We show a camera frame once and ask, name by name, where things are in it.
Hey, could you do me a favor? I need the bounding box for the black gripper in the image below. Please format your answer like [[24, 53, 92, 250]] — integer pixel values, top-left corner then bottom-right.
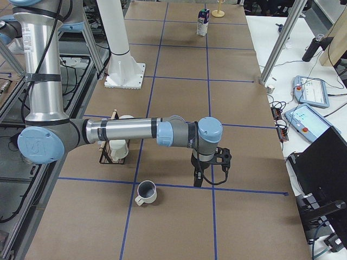
[[191, 147, 232, 187]]

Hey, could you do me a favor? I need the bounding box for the white ribbed mug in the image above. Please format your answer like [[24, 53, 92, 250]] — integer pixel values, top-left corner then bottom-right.
[[135, 180, 157, 206]]

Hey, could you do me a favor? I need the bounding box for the blue white milk carton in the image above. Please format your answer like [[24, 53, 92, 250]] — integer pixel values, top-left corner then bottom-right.
[[196, 9, 210, 36]]

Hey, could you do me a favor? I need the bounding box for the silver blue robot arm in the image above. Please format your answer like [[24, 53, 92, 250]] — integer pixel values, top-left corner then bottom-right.
[[12, 1, 232, 187], [1, 15, 84, 45]]

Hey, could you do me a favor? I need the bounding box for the white cup on rack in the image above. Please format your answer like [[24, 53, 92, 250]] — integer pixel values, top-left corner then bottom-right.
[[119, 115, 134, 120], [109, 140, 128, 162]]

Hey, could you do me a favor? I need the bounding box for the white upper cup on rack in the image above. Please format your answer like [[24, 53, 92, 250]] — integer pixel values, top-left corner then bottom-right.
[[119, 115, 134, 120]]

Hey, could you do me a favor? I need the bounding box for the wooden cup tree stand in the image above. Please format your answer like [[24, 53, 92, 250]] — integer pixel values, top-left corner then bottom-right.
[[211, 0, 225, 18]]

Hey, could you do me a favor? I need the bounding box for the black orange terminal strip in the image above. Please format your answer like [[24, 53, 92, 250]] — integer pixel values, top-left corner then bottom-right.
[[271, 107, 289, 142]]

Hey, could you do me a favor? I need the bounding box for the small metal cylinder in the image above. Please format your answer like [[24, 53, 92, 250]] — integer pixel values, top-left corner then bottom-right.
[[266, 84, 275, 94]]

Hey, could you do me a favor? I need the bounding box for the near teach pendant tablet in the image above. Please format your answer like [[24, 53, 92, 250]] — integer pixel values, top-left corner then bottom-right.
[[284, 103, 343, 143]]

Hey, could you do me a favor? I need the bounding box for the teach pendant tablet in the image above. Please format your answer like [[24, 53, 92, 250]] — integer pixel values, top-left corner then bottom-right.
[[293, 75, 330, 108], [284, 103, 343, 143]]

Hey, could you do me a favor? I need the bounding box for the far teach pendant tablet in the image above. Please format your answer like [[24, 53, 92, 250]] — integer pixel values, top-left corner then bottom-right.
[[293, 75, 330, 108]]

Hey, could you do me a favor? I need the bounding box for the black bottle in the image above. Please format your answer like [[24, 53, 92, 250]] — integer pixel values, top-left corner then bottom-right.
[[301, 34, 325, 62]]

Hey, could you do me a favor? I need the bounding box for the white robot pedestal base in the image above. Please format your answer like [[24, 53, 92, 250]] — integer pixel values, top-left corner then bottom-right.
[[97, 0, 146, 89]]

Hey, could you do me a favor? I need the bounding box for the aluminium frame post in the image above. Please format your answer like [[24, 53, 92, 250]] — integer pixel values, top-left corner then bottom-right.
[[259, 0, 306, 85]]

